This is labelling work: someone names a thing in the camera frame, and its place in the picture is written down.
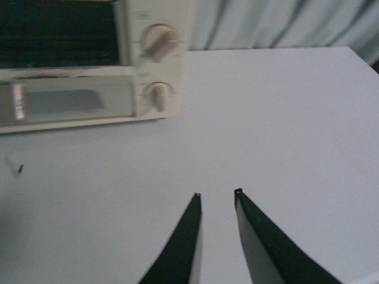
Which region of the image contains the cream oven knob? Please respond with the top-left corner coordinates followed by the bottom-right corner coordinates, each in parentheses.
top-left (143, 82), bottom-right (174, 112)
top-left (140, 24), bottom-right (180, 62)

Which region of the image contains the white toaster oven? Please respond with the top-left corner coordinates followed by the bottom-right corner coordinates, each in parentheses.
top-left (1, 1), bottom-right (196, 121)

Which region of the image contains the upper cream oven knob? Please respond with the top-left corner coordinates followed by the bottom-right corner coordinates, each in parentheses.
top-left (140, 24), bottom-right (180, 62)

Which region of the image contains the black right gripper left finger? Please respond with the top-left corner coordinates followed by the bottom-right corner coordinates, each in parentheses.
top-left (140, 193), bottom-right (203, 283)

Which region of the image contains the lower cream oven knob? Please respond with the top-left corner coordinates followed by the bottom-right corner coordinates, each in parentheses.
top-left (143, 82), bottom-right (174, 112)

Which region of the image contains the white oven door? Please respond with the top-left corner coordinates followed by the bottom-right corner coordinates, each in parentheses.
top-left (1, 66), bottom-right (137, 133)

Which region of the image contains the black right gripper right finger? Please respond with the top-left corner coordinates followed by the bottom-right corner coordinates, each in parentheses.
top-left (234, 188), bottom-right (341, 283)

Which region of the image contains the pale grey curtain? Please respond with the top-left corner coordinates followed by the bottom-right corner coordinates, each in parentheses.
top-left (190, 1), bottom-right (378, 65)

